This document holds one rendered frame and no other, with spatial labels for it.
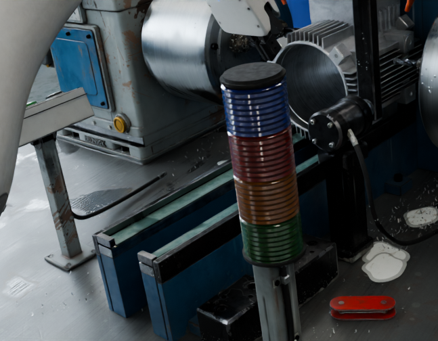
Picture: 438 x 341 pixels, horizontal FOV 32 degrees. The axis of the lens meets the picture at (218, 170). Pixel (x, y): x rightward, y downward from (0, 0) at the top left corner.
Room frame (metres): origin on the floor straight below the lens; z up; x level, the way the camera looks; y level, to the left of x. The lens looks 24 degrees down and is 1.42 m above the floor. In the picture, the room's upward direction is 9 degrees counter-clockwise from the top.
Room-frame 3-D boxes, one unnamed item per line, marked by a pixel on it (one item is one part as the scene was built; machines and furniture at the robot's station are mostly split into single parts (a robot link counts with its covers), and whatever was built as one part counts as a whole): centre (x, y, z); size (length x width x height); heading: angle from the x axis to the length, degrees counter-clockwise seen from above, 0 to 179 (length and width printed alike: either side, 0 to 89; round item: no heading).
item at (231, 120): (0.65, -0.04, 1.19); 0.06 x 0.06 x 0.04
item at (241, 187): (0.65, -0.04, 1.10); 0.06 x 0.06 x 0.04
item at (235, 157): (0.65, -0.04, 1.14); 0.06 x 0.06 x 0.04
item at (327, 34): (1.24, -0.24, 1.02); 0.20 x 0.19 x 0.19; 131
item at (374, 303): (0.84, -0.16, 0.81); 0.09 x 0.03 x 0.02; 76
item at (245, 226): (0.65, -0.04, 1.05); 0.06 x 0.06 x 0.04
